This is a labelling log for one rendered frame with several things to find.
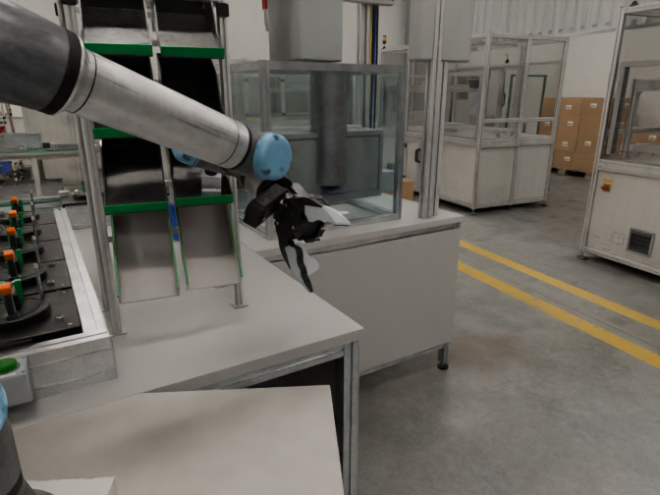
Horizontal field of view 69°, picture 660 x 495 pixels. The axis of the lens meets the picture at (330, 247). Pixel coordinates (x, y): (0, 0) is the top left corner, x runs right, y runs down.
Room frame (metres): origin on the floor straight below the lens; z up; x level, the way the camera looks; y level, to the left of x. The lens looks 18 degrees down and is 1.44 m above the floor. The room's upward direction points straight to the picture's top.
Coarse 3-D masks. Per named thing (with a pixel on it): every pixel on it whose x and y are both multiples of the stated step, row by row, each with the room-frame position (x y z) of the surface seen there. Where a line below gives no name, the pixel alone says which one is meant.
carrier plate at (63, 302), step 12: (60, 300) 1.05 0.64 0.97; (72, 300) 1.05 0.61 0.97; (60, 312) 0.98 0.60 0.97; (72, 312) 0.98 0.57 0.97; (36, 324) 0.93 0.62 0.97; (48, 324) 0.93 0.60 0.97; (60, 324) 0.93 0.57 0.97; (72, 324) 0.93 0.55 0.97; (0, 336) 0.87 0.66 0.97; (12, 336) 0.87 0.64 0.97; (24, 336) 0.87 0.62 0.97; (36, 336) 0.88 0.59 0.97; (48, 336) 0.89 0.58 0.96; (60, 336) 0.90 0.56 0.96
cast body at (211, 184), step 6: (204, 174) 1.11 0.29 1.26; (210, 174) 1.11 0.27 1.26; (216, 174) 1.12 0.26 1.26; (204, 180) 1.11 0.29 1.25; (210, 180) 1.11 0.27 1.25; (216, 180) 1.11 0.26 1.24; (204, 186) 1.11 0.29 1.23; (210, 186) 1.12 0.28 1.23; (216, 186) 1.12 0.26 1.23; (204, 192) 1.11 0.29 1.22; (210, 192) 1.11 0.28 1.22; (216, 192) 1.11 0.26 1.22
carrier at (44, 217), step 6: (30, 192) 1.86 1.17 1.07; (12, 204) 1.84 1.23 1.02; (18, 204) 1.81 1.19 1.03; (24, 210) 1.86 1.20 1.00; (48, 210) 1.96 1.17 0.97; (0, 216) 1.76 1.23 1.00; (6, 216) 1.78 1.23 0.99; (24, 216) 1.78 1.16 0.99; (30, 216) 1.79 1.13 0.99; (36, 216) 1.81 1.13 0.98; (42, 216) 1.86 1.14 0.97; (48, 216) 1.86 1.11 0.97; (54, 216) 1.87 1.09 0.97; (0, 222) 1.75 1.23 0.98; (6, 222) 1.74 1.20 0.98; (24, 222) 1.76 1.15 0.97; (30, 222) 1.77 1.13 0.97; (36, 222) 1.77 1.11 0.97; (42, 222) 1.77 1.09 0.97; (48, 222) 1.77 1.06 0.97; (54, 222) 1.77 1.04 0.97
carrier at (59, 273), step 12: (36, 252) 1.23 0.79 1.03; (24, 264) 1.25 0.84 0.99; (60, 264) 1.30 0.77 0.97; (0, 276) 1.16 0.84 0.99; (24, 276) 1.16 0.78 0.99; (48, 276) 1.21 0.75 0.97; (60, 276) 1.21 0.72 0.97; (24, 288) 1.13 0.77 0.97; (36, 288) 1.13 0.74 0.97; (48, 288) 1.13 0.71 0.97; (60, 288) 1.13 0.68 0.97; (72, 288) 1.14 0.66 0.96; (0, 300) 1.06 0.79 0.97
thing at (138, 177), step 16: (112, 144) 1.25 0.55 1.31; (128, 144) 1.26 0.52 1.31; (144, 144) 1.27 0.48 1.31; (112, 160) 1.19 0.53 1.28; (128, 160) 1.20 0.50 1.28; (144, 160) 1.21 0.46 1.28; (160, 160) 1.15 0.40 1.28; (112, 176) 1.13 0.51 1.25; (128, 176) 1.14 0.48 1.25; (144, 176) 1.15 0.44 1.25; (160, 176) 1.16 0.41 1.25; (112, 192) 1.08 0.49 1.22; (128, 192) 1.09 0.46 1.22; (144, 192) 1.10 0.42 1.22; (160, 192) 1.10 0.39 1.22; (112, 208) 1.01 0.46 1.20; (128, 208) 1.02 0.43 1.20; (144, 208) 1.03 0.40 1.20; (160, 208) 1.05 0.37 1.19
